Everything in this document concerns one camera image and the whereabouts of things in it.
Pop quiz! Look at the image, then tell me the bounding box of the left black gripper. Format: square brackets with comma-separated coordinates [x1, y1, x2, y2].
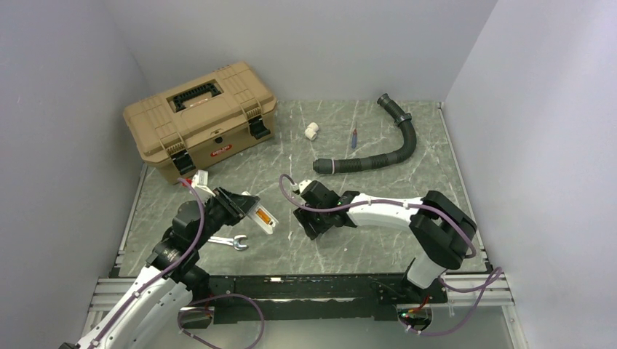
[193, 185, 260, 249]

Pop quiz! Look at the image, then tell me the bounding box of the orange battery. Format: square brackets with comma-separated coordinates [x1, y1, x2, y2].
[256, 209, 273, 225]

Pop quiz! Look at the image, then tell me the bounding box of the white remote control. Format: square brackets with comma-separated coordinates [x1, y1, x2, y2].
[242, 191, 279, 235]

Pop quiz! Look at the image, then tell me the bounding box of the tan plastic toolbox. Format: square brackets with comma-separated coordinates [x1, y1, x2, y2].
[123, 62, 277, 184]

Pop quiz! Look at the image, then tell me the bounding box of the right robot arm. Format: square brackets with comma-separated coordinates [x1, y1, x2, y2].
[290, 180, 477, 302]

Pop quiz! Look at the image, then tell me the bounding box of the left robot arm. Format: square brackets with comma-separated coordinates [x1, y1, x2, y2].
[61, 188, 260, 348]

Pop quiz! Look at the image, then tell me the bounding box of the silver open-end wrench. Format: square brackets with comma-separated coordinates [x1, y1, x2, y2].
[208, 235, 249, 252]

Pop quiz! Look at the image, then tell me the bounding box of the white pipe fitting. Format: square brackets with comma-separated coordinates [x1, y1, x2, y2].
[304, 122, 319, 141]

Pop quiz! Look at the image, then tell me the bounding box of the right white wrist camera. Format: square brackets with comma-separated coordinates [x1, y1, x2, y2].
[293, 180, 313, 195]

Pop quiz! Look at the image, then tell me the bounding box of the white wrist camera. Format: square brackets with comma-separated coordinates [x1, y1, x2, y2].
[293, 180, 313, 195]
[180, 170, 215, 201]

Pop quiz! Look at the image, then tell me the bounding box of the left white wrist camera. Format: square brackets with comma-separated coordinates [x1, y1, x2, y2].
[180, 170, 215, 201]

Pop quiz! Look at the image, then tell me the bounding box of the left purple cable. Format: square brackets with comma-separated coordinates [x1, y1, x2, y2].
[89, 177, 207, 349]

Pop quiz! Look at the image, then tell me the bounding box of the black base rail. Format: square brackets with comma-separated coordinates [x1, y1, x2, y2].
[181, 268, 447, 324]

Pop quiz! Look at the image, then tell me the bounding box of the black corrugated hose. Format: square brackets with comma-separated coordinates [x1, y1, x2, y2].
[312, 93, 418, 175]

